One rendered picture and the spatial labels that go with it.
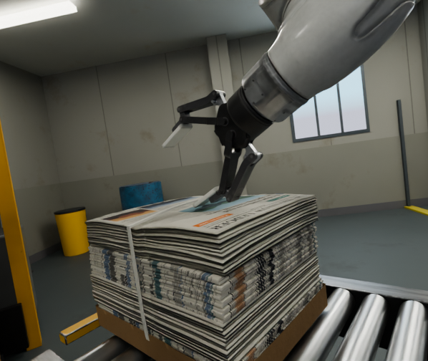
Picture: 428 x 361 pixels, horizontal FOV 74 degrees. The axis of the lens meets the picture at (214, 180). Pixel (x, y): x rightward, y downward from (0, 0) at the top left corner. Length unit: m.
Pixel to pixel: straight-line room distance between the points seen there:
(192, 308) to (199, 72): 4.60
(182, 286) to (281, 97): 0.29
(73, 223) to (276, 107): 4.48
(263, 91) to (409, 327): 0.45
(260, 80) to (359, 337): 0.43
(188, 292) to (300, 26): 0.36
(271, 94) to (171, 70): 4.62
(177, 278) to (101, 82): 5.07
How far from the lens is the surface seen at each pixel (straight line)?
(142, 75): 5.13
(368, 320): 0.62
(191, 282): 0.40
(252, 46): 4.94
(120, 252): 0.55
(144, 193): 4.20
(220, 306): 0.38
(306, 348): 0.55
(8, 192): 2.36
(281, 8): 0.51
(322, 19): 0.38
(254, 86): 0.41
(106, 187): 5.25
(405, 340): 0.59
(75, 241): 4.82
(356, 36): 0.38
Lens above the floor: 1.12
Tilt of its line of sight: 4 degrees down
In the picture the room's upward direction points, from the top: 8 degrees counter-clockwise
